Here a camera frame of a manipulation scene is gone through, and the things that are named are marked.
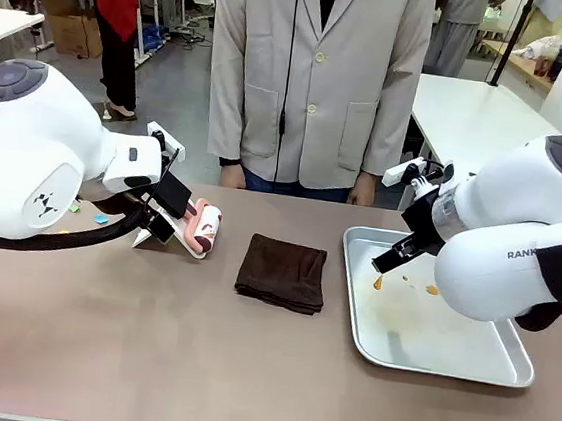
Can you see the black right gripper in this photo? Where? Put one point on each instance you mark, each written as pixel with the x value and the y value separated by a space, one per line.
pixel 423 220

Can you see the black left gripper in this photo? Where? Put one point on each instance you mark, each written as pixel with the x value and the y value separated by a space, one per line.
pixel 160 183

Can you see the pink patterned lint roller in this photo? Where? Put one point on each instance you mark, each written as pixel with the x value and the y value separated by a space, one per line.
pixel 206 228

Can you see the dark brown cloth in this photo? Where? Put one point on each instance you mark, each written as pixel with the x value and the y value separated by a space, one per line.
pixel 282 273

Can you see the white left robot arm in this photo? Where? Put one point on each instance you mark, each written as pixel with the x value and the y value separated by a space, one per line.
pixel 26 143

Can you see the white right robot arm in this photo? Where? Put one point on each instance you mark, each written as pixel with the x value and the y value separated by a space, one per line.
pixel 504 194

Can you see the person's left hand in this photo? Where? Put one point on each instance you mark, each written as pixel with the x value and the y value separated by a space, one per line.
pixel 362 191

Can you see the person's right hand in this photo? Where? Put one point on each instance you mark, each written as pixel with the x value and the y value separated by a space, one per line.
pixel 233 178

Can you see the large pointed orange sauce stain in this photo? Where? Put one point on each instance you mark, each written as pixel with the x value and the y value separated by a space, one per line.
pixel 378 282

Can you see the white folded stand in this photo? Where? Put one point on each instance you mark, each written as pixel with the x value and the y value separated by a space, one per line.
pixel 189 248

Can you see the round orange sauce stain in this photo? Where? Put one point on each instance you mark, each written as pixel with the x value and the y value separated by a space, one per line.
pixel 432 289

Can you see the blue paper scrap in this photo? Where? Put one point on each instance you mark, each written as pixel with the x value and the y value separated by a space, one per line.
pixel 101 218

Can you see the silver metal tray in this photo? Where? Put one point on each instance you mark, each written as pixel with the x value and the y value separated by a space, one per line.
pixel 415 325

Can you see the black wristband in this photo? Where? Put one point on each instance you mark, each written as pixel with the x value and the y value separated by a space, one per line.
pixel 229 162

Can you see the green paper scrap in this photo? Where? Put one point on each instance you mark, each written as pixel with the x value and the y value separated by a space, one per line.
pixel 74 207

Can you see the dark floor mat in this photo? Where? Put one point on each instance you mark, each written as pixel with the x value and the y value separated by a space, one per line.
pixel 120 114

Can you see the person in beige jacket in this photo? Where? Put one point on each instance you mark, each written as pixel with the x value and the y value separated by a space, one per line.
pixel 352 102

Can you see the brown cardboard box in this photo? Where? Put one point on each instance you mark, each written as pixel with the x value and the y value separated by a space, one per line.
pixel 74 28

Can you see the person in red vest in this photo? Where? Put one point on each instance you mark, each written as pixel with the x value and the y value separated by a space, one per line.
pixel 116 12

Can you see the wooden background desk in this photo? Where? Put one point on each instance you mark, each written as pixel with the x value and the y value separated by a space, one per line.
pixel 522 65

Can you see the person in grey clothes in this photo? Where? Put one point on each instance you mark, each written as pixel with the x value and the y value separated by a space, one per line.
pixel 458 33

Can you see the brown drink cup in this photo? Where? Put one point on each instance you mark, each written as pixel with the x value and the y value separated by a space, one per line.
pixel 542 66

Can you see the black vertical pole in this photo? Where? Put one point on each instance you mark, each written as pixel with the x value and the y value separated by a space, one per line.
pixel 512 39

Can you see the small white side table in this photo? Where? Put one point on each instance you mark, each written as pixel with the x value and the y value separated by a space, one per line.
pixel 4 25

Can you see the white plastic bag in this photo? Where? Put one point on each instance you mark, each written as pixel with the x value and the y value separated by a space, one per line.
pixel 537 46

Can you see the dark bottle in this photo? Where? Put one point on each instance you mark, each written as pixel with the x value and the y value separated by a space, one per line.
pixel 559 63

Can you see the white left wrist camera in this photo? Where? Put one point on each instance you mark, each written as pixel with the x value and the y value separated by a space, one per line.
pixel 160 135

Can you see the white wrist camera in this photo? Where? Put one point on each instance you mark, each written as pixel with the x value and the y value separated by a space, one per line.
pixel 403 170
pixel 160 135

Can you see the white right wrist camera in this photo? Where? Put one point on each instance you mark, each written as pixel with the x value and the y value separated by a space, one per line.
pixel 403 170

